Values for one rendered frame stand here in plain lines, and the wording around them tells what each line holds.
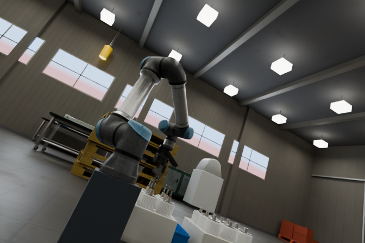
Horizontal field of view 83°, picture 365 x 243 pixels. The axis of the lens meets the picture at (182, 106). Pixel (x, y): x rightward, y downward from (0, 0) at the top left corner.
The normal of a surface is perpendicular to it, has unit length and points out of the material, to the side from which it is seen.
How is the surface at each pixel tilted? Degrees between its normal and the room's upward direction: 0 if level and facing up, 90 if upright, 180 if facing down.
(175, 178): 90
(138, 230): 90
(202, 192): 90
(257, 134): 90
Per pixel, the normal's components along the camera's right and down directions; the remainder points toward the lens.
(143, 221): 0.25, -0.27
